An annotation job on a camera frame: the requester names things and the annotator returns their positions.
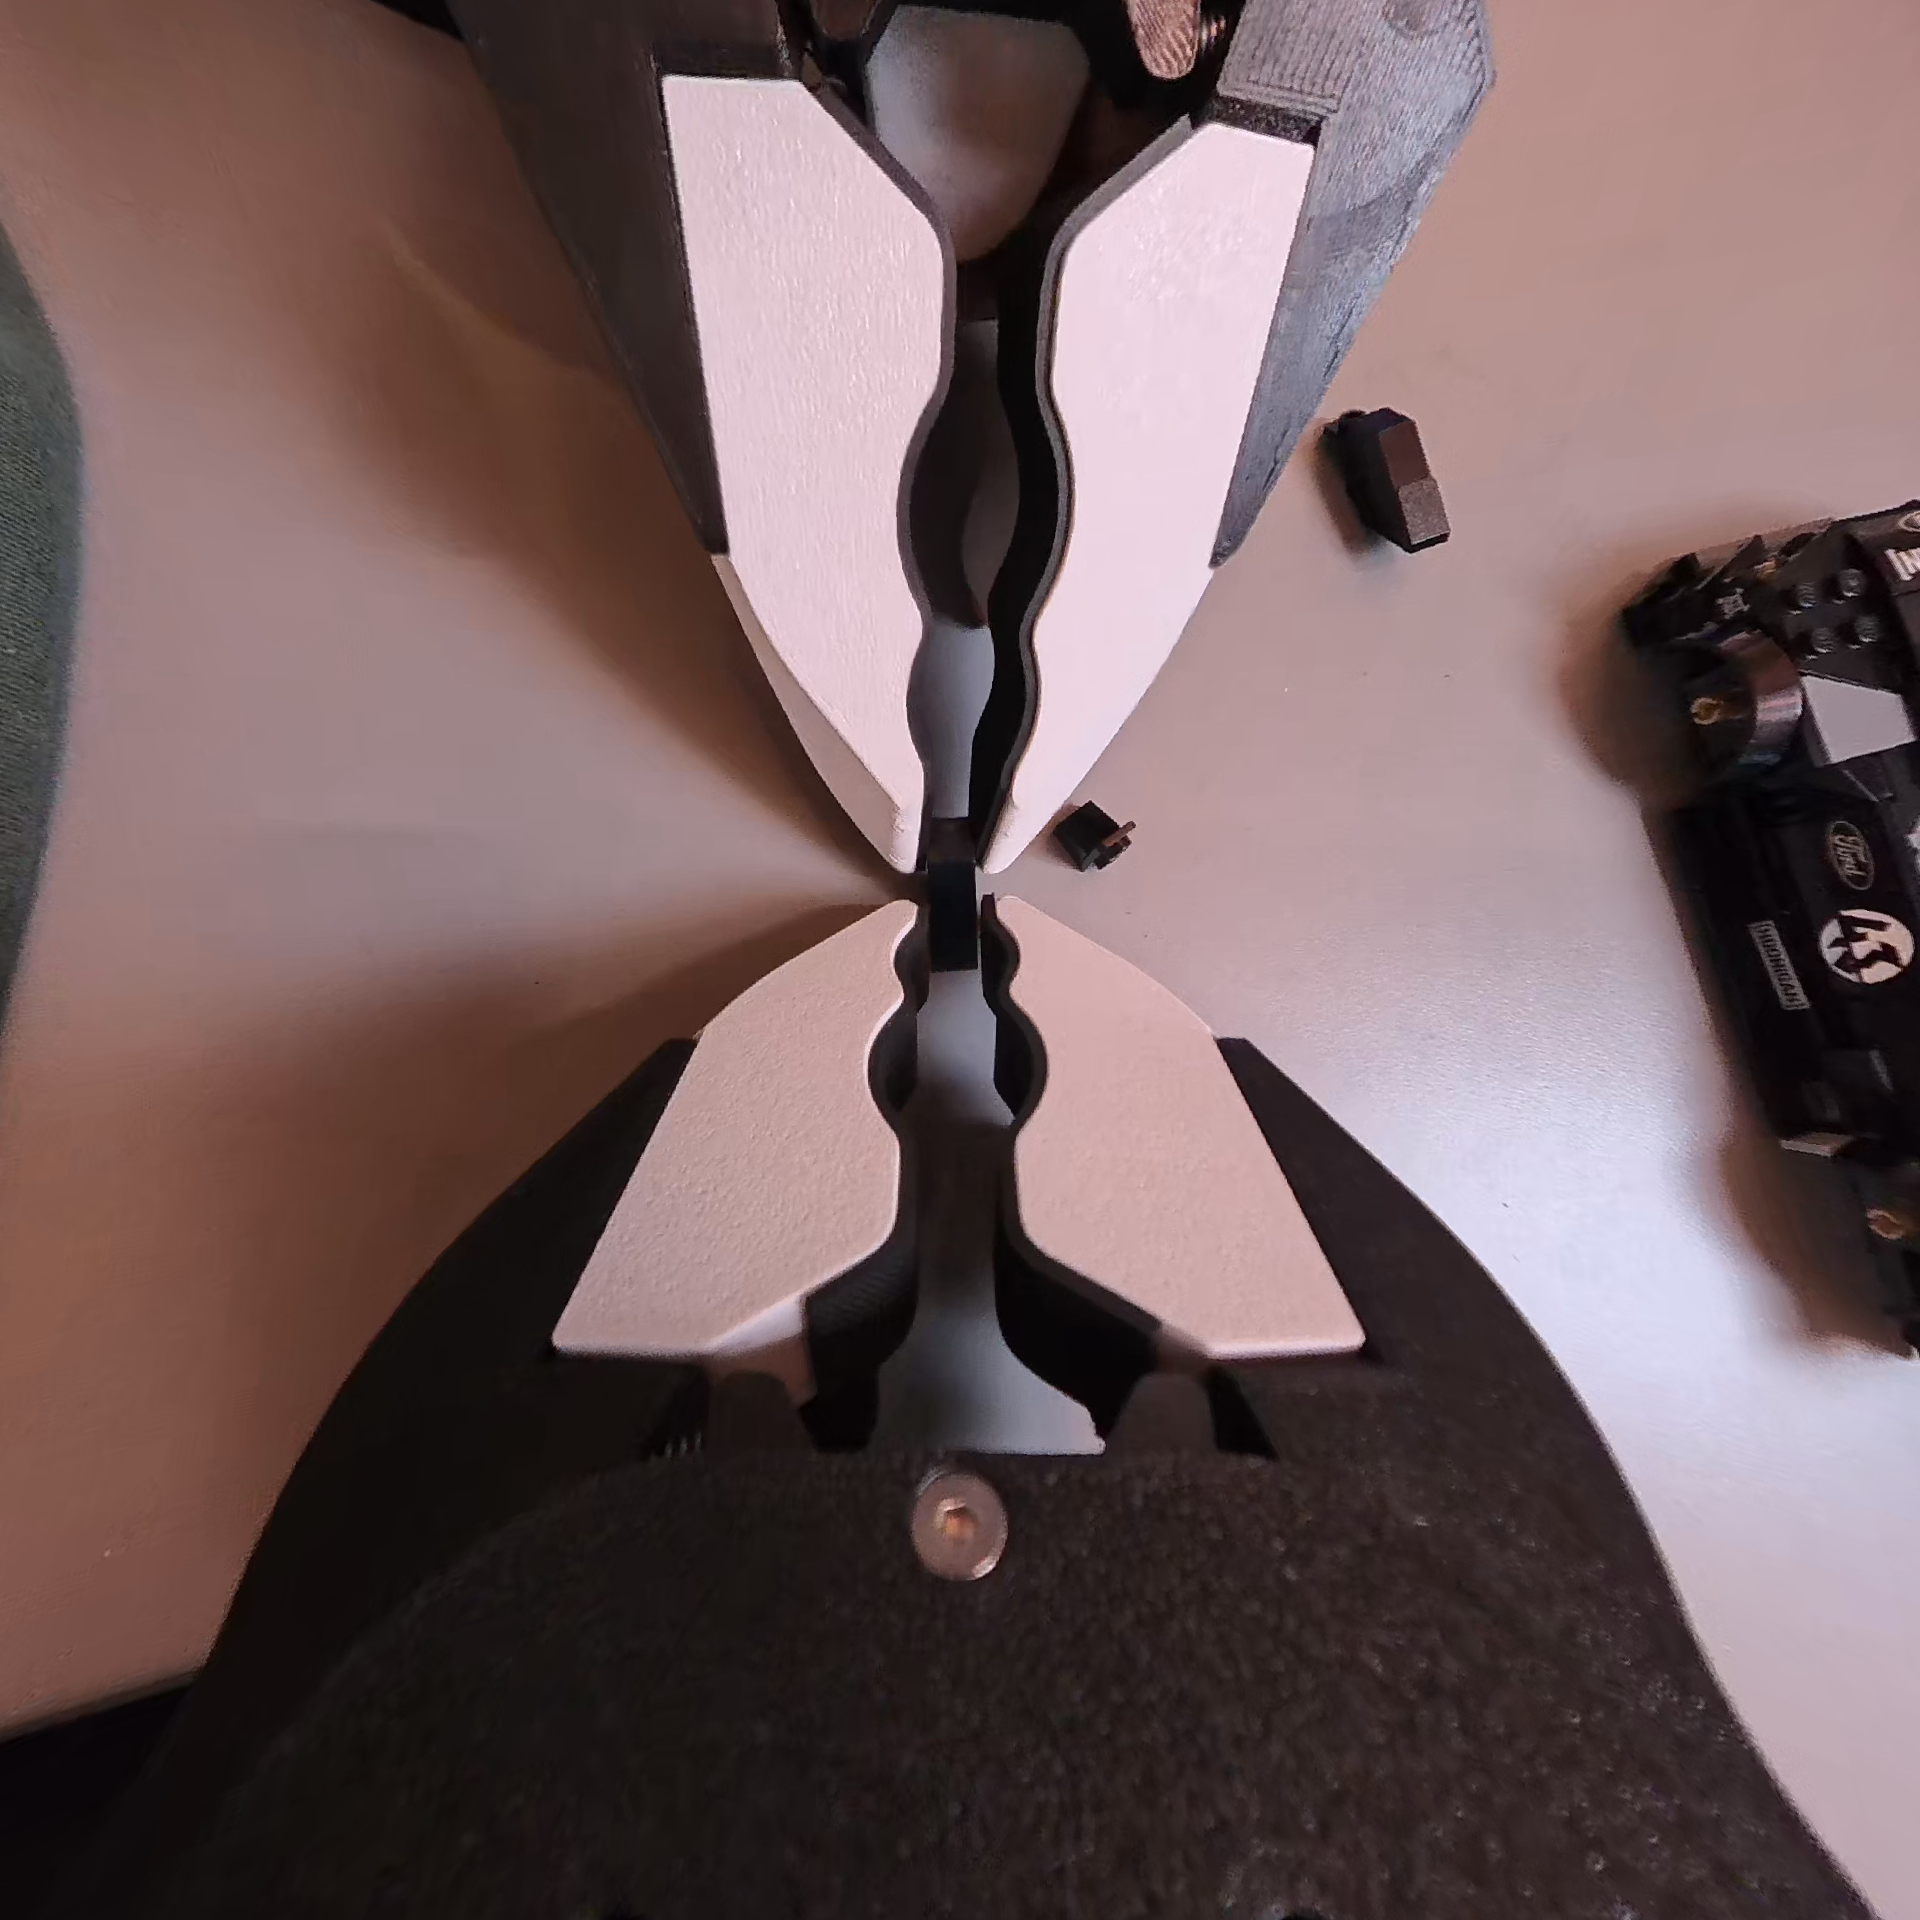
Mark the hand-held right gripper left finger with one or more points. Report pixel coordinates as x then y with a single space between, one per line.
750 1187

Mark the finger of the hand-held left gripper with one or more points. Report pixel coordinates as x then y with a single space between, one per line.
813 420
1155 420

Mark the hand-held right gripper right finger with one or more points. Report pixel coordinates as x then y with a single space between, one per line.
1188 1187

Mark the small black lego piece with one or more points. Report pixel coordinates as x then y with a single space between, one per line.
956 886
1096 835

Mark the long black lego piece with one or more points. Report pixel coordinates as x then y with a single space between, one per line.
1388 481

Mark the black lego car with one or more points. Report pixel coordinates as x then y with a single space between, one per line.
1816 902

